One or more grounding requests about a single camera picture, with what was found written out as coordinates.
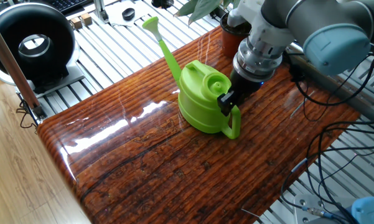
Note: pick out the small black round cap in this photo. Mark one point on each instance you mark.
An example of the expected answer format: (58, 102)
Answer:
(128, 14)

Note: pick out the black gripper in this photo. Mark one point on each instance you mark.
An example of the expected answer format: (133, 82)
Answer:
(244, 88)

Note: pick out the green leafy plant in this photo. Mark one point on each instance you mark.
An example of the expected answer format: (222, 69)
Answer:
(199, 7)

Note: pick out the green plastic watering can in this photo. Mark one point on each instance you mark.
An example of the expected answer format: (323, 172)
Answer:
(199, 105)

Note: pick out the black keyboard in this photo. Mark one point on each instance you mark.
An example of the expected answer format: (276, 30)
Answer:
(65, 4)

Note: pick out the white paper sheet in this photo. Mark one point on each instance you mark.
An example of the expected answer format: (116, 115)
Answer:
(137, 7)

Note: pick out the aluminium upright post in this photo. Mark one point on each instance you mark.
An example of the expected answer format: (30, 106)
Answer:
(101, 12)

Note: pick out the small wooden cube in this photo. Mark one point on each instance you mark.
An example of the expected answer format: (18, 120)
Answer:
(76, 23)
(86, 19)

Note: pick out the small black device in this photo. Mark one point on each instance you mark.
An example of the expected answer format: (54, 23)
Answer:
(161, 3)

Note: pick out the silver robot mounting plate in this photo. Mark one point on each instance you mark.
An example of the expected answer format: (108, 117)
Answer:
(312, 199)

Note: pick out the brown diagonal frame bar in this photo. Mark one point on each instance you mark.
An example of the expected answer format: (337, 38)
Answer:
(9, 62)

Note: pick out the wood grain board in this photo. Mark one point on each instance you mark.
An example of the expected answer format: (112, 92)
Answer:
(143, 174)

